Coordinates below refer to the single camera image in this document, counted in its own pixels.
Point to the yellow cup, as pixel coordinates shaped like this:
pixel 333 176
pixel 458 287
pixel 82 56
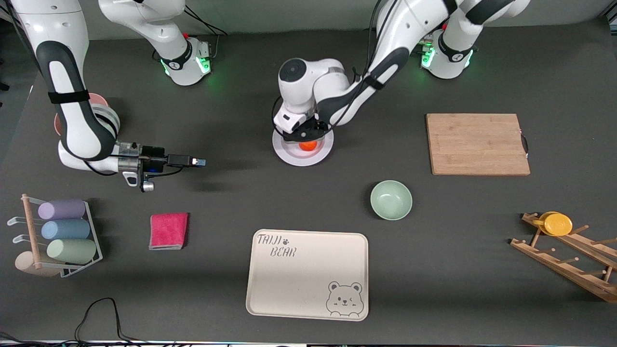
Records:
pixel 558 225

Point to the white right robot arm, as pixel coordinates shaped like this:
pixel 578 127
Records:
pixel 79 125

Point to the wooden cutting board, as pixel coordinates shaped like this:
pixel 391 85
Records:
pixel 477 144

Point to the beige cup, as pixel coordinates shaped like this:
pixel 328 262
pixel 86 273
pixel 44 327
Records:
pixel 24 264

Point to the orange fruit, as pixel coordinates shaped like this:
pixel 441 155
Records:
pixel 307 146

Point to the light green bowl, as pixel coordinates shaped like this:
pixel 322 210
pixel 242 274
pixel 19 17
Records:
pixel 391 200

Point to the wooden peg dish rack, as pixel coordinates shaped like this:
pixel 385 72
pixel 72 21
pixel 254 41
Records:
pixel 554 262

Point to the purple cup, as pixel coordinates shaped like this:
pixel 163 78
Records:
pixel 62 209

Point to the pale lavender round plate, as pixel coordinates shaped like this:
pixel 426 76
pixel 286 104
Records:
pixel 289 156

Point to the blue cup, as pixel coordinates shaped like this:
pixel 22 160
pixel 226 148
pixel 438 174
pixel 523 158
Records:
pixel 66 230

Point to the green cup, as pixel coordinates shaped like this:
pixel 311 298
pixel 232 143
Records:
pixel 72 250

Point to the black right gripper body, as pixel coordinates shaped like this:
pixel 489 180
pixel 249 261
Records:
pixel 153 153

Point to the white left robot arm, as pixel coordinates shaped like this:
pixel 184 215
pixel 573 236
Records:
pixel 308 82

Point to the pink folded cloth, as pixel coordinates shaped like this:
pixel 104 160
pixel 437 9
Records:
pixel 168 231

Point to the cream tray with bear print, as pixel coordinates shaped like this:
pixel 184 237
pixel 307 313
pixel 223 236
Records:
pixel 299 279

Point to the pink bowl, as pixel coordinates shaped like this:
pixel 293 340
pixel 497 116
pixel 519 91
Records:
pixel 99 99

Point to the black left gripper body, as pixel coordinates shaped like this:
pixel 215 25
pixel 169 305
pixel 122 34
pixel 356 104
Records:
pixel 313 128

